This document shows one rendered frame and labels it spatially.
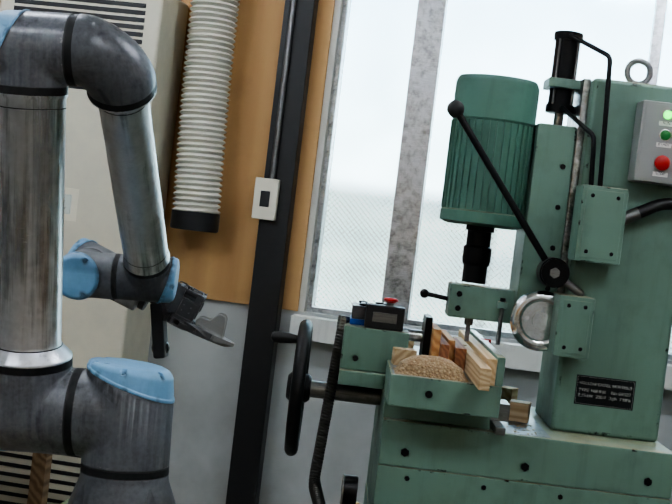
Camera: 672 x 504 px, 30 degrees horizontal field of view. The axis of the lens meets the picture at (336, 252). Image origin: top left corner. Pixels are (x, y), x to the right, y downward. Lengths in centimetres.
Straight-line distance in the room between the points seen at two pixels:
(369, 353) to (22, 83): 95
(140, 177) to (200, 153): 172
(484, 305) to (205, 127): 154
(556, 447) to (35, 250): 107
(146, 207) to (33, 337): 32
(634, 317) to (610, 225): 21
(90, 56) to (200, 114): 192
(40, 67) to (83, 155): 187
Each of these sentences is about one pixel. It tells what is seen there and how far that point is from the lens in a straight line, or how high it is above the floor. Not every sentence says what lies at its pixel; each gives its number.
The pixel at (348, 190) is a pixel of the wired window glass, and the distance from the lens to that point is 408.
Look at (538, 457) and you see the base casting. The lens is 250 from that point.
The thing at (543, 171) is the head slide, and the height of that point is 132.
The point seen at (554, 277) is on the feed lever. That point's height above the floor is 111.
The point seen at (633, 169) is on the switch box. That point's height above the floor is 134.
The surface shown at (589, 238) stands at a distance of 250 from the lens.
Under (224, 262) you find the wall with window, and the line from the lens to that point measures 407.
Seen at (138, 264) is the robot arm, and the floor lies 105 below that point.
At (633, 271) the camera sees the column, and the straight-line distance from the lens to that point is 261.
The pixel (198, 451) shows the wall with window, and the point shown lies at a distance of 416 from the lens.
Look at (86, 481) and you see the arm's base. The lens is 217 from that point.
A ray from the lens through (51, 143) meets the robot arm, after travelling 208.
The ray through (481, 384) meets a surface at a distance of 229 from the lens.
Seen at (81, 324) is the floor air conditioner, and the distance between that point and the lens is 392.
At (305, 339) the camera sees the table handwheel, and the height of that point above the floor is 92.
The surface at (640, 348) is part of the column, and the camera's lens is 262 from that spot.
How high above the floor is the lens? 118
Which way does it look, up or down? 2 degrees down
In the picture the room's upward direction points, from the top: 7 degrees clockwise
